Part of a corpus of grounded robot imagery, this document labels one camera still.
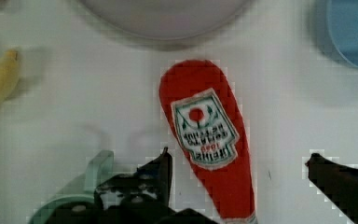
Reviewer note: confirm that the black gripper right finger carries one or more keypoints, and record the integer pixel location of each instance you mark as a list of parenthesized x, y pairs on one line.
[(339, 183)]

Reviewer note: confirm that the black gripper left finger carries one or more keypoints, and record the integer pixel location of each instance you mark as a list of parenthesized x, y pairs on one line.
[(143, 197)]

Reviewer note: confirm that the red plush ketchup bottle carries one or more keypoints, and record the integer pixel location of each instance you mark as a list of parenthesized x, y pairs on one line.
[(204, 117)]

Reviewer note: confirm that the green metal mug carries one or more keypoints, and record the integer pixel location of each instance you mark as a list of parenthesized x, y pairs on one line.
[(80, 189)]

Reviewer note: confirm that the blue plastic bowl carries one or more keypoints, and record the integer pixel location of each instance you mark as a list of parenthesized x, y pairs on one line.
[(342, 23)]

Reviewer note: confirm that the lilac round plate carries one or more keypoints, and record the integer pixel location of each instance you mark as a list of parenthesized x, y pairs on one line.
[(166, 19)]

